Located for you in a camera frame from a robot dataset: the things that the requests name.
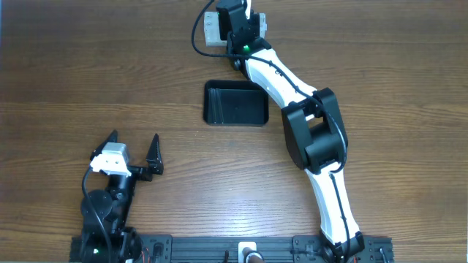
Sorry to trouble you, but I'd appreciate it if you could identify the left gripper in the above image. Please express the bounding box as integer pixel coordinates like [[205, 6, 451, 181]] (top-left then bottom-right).
[[89, 129, 165, 183]]

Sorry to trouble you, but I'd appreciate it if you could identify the black tray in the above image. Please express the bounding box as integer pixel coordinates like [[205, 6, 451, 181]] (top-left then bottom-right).
[[203, 79, 270, 127]]

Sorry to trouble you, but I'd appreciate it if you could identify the white test tube rack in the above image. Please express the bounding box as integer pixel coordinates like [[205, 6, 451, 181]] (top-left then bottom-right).
[[203, 10, 268, 47]]

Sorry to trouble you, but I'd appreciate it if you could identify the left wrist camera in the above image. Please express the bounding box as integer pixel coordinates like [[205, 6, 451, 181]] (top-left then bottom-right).
[[89, 142, 132, 178]]

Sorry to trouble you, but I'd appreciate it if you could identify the mounting rail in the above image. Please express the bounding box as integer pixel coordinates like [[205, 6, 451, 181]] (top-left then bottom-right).
[[69, 233, 395, 263]]

